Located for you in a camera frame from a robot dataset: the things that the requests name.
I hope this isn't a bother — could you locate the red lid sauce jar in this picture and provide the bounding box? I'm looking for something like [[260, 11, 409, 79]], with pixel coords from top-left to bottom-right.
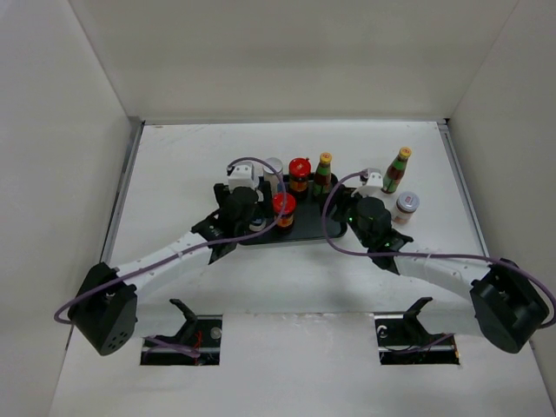
[[272, 193, 297, 234], [288, 157, 311, 201]]

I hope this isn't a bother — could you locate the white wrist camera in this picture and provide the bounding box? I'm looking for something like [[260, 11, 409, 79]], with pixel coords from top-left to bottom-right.
[[227, 162, 259, 191], [351, 168, 383, 197]]

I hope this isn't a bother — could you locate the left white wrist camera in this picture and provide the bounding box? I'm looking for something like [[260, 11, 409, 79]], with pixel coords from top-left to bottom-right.
[[227, 162, 259, 191]]

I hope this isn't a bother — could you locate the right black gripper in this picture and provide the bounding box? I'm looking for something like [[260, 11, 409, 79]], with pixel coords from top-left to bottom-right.
[[316, 184, 373, 248]]

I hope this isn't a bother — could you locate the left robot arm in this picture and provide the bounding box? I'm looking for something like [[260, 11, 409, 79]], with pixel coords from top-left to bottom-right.
[[68, 181, 272, 356]]

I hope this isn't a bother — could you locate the green sauce bottle yellow cap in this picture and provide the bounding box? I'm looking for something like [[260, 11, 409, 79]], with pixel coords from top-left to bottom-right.
[[312, 152, 332, 198]]

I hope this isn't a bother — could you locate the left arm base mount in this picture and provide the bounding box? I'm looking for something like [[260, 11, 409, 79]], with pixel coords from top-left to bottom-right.
[[140, 299, 223, 367]]

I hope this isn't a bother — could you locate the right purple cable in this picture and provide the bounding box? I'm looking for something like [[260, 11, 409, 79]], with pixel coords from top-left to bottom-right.
[[321, 169, 556, 327]]

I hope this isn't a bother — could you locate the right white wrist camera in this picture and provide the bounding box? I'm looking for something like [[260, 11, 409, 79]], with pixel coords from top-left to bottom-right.
[[351, 168, 383, 197]]

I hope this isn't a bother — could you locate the spice jar silver lid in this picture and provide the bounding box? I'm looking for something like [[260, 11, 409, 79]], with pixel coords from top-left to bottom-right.
[[261, 157, 284, 205]]

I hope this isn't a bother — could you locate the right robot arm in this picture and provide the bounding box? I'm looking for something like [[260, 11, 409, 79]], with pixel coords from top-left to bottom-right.
[[332, 186, 549, 354]]

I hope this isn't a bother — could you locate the spice jar blue label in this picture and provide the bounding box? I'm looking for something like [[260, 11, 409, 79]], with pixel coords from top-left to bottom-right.
[[248, 215, 267, 233]]

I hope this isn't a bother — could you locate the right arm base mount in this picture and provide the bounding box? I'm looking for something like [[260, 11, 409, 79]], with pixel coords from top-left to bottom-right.
[[374, 297, 460, 366]]

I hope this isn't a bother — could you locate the black plastic tray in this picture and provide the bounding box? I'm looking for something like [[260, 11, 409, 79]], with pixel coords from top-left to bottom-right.
[[240, 173, 348, 246]]

